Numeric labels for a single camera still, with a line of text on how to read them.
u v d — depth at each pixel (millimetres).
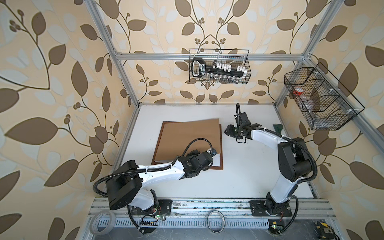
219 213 735
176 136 1006
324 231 665
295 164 480
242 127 751
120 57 942
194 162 630
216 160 906
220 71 843
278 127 1050
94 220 692
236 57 911
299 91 806
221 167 869
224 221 720
